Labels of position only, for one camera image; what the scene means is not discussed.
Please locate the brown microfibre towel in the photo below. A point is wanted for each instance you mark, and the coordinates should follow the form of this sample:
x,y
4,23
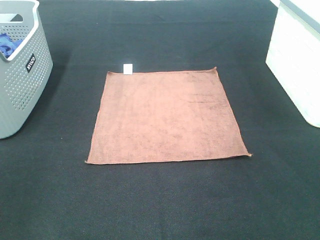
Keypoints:
x,y
169,116

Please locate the black table cloth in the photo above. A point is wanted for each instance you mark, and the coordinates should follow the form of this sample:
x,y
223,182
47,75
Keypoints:
x,y
48,192

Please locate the grey perforated laundry basket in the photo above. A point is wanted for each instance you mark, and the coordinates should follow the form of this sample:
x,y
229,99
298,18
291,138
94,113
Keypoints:
x,y
25,73

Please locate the white plastic bin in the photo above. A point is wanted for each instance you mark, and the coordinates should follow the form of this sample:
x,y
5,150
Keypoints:
x,y
293,54

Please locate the blue cloth in basket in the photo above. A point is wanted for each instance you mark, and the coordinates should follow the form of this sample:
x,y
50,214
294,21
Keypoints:
x,y
7,45

